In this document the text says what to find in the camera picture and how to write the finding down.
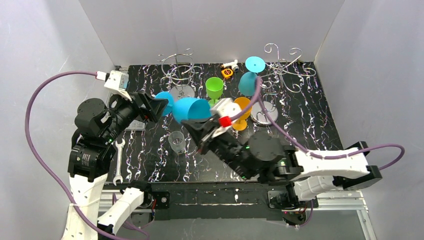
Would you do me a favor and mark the purple cable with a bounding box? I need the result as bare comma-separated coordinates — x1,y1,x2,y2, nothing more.
25,70,150,240
228,76,406,229

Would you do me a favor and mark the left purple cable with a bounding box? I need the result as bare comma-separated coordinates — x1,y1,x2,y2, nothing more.
25,70,150,240

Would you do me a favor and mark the chrome glass rack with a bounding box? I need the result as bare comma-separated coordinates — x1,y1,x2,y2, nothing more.
156,48,197,102
250,43,317,127

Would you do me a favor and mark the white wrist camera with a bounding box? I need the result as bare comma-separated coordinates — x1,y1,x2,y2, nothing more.
210,98,242,129
95,70,132,102

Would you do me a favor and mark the orange plastic wine glass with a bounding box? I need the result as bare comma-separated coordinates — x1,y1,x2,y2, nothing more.
231,96,254,132

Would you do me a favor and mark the clear stemless glass front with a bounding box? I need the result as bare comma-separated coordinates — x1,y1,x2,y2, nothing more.
168,131,186,154

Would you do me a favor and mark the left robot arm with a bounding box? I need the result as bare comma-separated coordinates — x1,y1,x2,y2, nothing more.
62,91,169,240

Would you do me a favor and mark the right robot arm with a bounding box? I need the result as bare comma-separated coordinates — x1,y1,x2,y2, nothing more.
181,116,383,205

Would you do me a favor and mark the green plastic wine glass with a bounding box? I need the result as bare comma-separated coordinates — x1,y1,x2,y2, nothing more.
205,77,224,107

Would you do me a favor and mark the clear plastic screw box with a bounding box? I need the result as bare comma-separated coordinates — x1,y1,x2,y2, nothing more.
125,120,146,132

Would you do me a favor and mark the silver open-end wrench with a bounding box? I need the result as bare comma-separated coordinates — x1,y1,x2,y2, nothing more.
112,138,126,186

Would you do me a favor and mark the blue plastic wine glass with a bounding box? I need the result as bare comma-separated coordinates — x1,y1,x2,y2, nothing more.
238,56,266,97
154,91,211,124

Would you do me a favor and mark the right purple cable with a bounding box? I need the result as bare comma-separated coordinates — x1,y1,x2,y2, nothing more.
228,76,406,229

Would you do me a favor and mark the yellow tape measure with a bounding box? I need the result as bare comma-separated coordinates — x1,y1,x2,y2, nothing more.
221,68,234,79

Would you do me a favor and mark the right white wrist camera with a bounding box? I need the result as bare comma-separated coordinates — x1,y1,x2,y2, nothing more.
210,98,242,129

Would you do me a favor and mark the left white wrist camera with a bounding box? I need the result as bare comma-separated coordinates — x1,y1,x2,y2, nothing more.
95,70,132,102

